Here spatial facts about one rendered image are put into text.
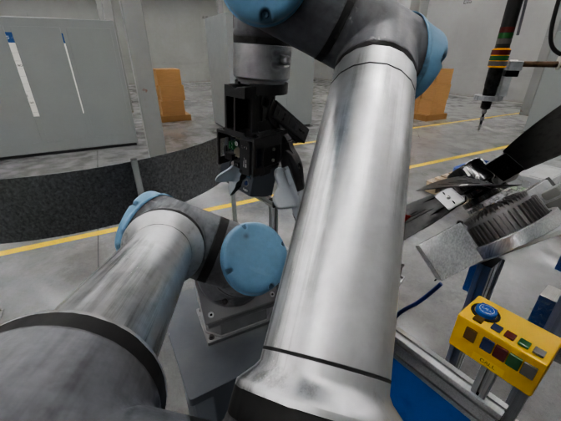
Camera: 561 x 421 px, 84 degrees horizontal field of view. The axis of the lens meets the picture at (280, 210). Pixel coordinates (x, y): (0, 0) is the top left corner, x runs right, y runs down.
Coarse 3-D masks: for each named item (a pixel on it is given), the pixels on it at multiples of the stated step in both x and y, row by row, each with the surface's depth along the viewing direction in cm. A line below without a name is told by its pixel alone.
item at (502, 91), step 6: (510, 66) 82; (516, 66) 81; (522, 66) 81; (504, 72) 83; (510, 72) 82; (516, 72) 81; (504, 78) 83; (510, 78) 83; (504, 84) 84; (498, 90) 85; (504, 90) 84; (474, 96) 88; (480, 96) 86; (486, 96) 84; (492, 96) 84; (498, 96) 84
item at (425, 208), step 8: (416, 200) 114; (424, 200) 111; (432, 200) 109; (408, 208) 113; (416, 208) 110; (424, 208) 108; (432, 208) 106; (440, 208) 104; (416, 216) 107; (424, 216) 106; (432, 216) 104; (440, 216) 103; (408, 224) 107; (416, 224) 105; (424, 224) 103; (408, 232) 104; (416, 232) 102
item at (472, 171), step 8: (472, 160) 101; (480, 160) 101; (472, 168) 100; (480, 168) 100; (448, 176) 106; (456, 176) 103; (472, 176) 100; (480, 176) 99; (488, 176) 99; (504, 184) 98; (464, 192) 103; (472, 192) 102; (480, 192) 100; (488, 192) 97; (496, 192) 96; (472, 200) 100; (480, 200) 98; (464, 208) 105
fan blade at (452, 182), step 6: (438, 180) 91; (444, 180) 89; (450, 180) 87; (456, 180) 86; (462, 180) 84; (468, 180) 85; (474, 180) 87; (480, 180) 90; (486, 180) 92; (426, 186) 85; (432, 186) 83; (438, 186) 81; (444, 186) 80; (450, 186) 78; (456, 186) 77; (462, 186) 76; (498, 186) 80; (504, 186) 76; (510, 186) 75
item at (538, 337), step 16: (496, 304) 70; (464, 320) 66; (496, 320) 65; (512, 320) 65; (480, 336) 64; (496, 336) 62; (528, 336) 62; (544, 336) 62; (464, 352) 68; (480, 352) 65; (512, 352) 60; (528, 352) 58; (496, 368) 63; (512, 368) 61; (544, 368) 56; (512, 384) 62; (528, 384) 59
